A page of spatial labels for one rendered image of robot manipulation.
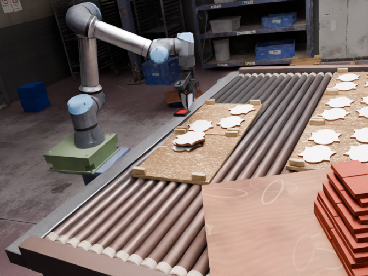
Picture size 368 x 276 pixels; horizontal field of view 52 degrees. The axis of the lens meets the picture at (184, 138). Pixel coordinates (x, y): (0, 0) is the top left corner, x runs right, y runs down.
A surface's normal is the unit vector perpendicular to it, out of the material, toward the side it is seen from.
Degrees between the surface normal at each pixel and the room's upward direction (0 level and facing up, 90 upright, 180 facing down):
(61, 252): 0
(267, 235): 0
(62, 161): 90
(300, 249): 0
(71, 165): 90
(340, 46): 90
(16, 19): 90
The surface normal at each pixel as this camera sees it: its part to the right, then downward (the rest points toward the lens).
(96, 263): -0.15, -0.90
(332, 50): -0.39, 0.43
